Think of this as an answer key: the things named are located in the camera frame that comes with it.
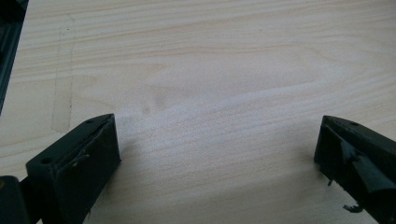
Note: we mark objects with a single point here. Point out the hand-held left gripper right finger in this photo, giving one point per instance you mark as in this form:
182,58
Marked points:
358,155

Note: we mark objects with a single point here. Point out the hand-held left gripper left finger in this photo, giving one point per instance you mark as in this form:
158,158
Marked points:
77,165

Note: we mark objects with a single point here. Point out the dark frame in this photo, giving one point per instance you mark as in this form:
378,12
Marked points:
7,46

